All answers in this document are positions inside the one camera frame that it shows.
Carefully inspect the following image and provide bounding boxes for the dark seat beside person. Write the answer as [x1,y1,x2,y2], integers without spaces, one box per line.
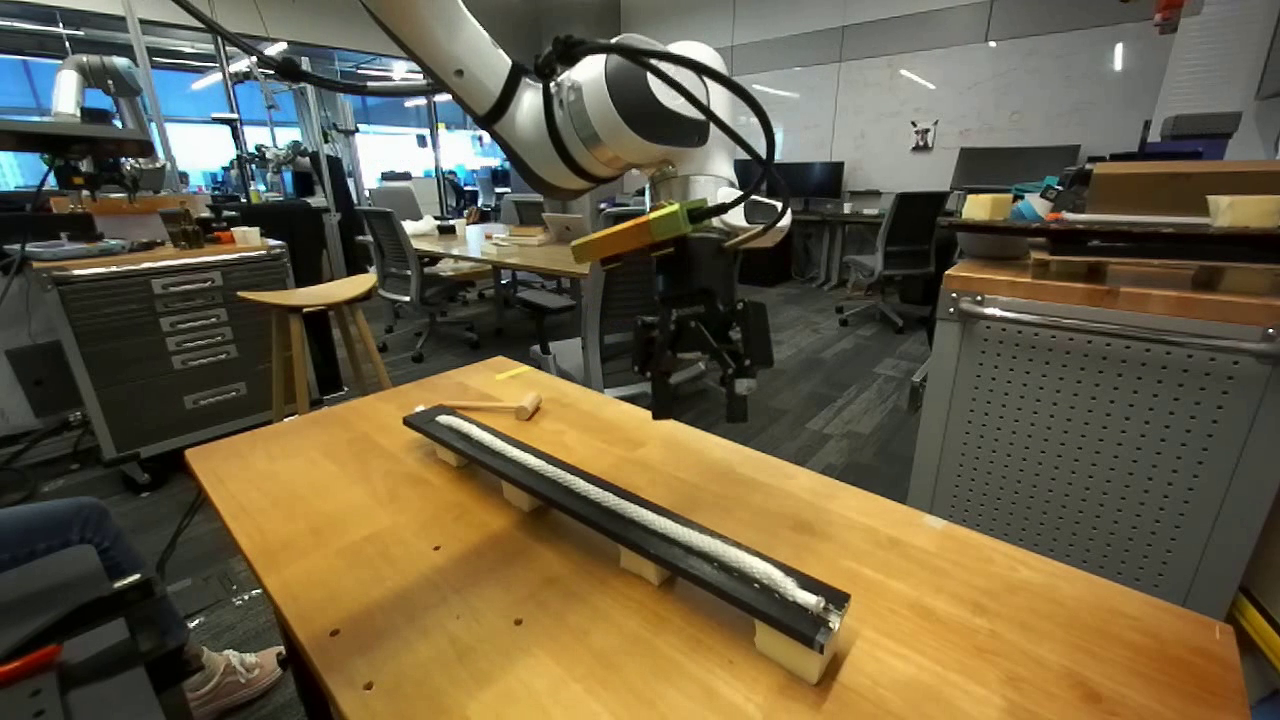
[0,540,172,720]

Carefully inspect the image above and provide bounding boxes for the black swivel chair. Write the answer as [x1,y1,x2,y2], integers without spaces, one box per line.
[357,204,463,367]

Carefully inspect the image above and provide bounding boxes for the teal blue object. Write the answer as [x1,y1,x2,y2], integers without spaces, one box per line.
[1002,164,1097,228]

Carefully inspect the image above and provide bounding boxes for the wall whiteboard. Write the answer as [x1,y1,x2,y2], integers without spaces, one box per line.
[715,19,1178,199]

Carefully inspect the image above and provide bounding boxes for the person's leg in jeans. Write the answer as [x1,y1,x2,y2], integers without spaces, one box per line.
[0,497,193,673]

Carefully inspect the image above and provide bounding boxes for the grey drawer cabinet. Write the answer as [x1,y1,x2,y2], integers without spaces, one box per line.
[32,240,294,464]

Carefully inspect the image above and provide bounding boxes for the wooden support block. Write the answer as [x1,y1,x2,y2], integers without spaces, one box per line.
[418,435,472,473]
[494,475,546,519]
[613,540,678,591]
[748,617,839,687]

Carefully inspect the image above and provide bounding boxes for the small wooden mallet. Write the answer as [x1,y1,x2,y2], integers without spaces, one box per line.
[429,387,546,425]

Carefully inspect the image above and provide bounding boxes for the black office chair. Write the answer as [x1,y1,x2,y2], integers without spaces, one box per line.
[837,188,952,334]

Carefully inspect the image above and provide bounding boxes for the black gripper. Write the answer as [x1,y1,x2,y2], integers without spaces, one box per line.
[643,231,761,425]

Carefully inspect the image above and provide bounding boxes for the grey perforated metal cabinet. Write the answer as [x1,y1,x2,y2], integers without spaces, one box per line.
[902,257,1280,624]

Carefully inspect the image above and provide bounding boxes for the yellow floor bar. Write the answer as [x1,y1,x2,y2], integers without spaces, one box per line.
[1228,591,1280,673]

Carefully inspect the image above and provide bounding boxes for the large black computer monitor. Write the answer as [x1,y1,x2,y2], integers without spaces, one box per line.
[942,138,1086,199]

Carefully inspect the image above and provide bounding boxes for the yellow-green wrist camera box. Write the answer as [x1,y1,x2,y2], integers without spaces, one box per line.
[566,199,699,268]

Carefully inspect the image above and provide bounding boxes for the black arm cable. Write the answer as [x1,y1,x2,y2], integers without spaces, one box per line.
[172,0,787,253]

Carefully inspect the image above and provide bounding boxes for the white rope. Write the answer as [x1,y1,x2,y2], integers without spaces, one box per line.
[432,409,839,627]

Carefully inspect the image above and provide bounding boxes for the wooden stool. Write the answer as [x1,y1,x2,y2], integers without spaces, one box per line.
[231,268,401,420]

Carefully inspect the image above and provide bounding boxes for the stacked wooden boards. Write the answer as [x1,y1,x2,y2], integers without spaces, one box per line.
[1078,154,1280,219]

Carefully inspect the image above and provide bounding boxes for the wooden background table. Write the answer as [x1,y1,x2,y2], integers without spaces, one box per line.
[405,216,613,392]

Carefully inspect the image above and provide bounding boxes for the black grooved rail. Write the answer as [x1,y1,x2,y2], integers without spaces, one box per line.
[401,399,857,654]

